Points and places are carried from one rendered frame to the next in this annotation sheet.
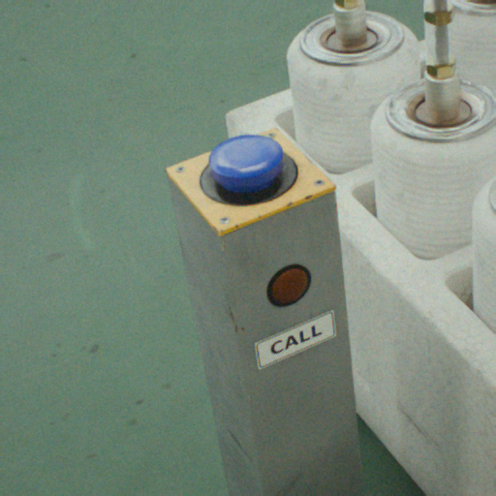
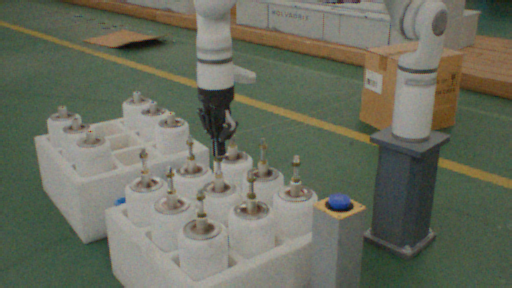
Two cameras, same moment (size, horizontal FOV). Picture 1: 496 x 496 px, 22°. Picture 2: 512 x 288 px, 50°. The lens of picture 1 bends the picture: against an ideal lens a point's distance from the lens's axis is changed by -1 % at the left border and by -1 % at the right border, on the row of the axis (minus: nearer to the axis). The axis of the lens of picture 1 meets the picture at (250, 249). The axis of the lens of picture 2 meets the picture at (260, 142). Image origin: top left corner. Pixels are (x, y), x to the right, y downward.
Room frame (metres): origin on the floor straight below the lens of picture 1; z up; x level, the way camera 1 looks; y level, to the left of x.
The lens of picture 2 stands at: (0.96, 0.82, 0.82)
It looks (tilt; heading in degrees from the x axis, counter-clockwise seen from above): 23 degrees down; 254
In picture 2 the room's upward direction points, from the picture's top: straight up
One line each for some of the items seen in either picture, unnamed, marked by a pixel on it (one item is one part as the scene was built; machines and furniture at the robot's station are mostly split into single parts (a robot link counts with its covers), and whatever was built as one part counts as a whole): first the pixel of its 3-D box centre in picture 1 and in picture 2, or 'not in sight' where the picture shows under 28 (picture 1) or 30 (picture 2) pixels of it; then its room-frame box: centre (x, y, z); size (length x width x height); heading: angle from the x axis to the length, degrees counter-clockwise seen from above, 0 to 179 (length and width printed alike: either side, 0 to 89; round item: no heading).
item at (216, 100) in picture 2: not in sight; (216, 102); (0.75, -0.25, 0.45); 0.08 x 0.08 x 0.09
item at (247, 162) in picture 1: (247, 168); (339, 202); (0.57, 0.00, 0.32); 0.04 x 0.04 x 0.02
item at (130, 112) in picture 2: not in sight; (140, 128); (0.87, -0.90, 0.16); 0.10 x 0.10 x 0.18
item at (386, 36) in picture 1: (352, 39); (202, 229); (0.81, -0.09, 0.25); 0.08 x 0.08 x 0.01
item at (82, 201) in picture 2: not in sight; (122, 169); (0.94, -0.75, 0.09); 0.39 x 0.39 x 0.18; 19
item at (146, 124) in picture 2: not in sight; (155, 139); (0.83, -0.79, 0.16); 0.10 x 0.10 x 0.18
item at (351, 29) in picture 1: (350, 23); (202, 223); (0.81, -0.09, 0.26); 0.02 x 0.02 x 0.03
